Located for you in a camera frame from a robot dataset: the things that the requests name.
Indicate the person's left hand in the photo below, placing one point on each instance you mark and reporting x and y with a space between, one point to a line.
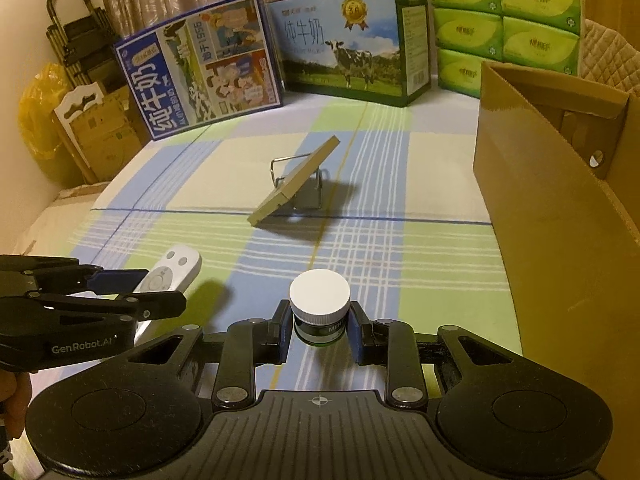
15 400

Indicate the flattened cardboard pieces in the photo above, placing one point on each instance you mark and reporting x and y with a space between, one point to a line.
100 135

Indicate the bundle of green tissue packs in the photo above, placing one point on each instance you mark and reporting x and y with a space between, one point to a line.
500 25

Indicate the plaid bed sheet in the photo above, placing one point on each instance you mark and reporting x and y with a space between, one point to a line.
400 240

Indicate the cow picture milk carton box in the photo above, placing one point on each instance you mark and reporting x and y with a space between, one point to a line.
345 45

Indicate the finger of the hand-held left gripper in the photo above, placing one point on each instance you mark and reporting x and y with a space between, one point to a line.
155 305
117 281

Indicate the black folded step ladder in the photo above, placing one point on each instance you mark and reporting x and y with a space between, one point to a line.
75 40

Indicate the blue cartoon milk carton box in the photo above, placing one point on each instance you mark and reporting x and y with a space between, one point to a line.
200 65

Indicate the large brown cardboard box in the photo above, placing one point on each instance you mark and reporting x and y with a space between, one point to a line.
555 240

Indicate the beige quilted cushion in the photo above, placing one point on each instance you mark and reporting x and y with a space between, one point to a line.
610 55

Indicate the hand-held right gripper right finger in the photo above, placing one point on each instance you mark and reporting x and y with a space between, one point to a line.
357 340

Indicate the small jar with white lid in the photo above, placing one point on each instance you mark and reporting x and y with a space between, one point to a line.
320 292

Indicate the yellow plastic bag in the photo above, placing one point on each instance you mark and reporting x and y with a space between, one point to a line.
42 120

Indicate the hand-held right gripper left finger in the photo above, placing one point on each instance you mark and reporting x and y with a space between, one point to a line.
283 336

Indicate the white remote control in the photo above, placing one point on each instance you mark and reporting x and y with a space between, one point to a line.
175 265

